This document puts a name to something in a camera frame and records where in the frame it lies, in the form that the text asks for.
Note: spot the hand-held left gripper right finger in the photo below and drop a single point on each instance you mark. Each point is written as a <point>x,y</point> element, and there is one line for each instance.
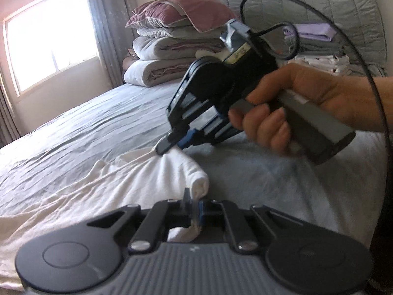
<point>202,212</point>

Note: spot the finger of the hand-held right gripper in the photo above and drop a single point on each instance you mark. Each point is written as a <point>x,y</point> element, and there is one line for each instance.
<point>188,137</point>
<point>165,146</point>

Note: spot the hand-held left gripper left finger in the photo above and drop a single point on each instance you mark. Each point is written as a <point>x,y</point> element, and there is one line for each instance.
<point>188,206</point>

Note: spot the person's right forearm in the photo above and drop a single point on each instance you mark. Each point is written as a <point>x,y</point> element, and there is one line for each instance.
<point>388,104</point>

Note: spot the person's right hand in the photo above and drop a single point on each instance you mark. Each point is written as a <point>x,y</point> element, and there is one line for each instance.
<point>322,86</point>

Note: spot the mauve pillow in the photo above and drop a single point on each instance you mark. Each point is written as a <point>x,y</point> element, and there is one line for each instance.
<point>172,12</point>

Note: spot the grey bed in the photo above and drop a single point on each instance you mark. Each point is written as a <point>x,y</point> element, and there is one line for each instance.
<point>61,123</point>

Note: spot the grey folded garment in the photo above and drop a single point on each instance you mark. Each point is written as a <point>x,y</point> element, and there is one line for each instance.
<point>319,47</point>

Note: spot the grey curtain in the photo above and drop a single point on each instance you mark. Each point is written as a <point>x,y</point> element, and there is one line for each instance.
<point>7,113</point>
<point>107,21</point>

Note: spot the window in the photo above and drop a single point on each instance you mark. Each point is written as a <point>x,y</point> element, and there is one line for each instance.
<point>46,43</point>

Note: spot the grey quilted headboard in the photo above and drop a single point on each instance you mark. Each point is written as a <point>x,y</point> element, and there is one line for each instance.
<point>337,0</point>

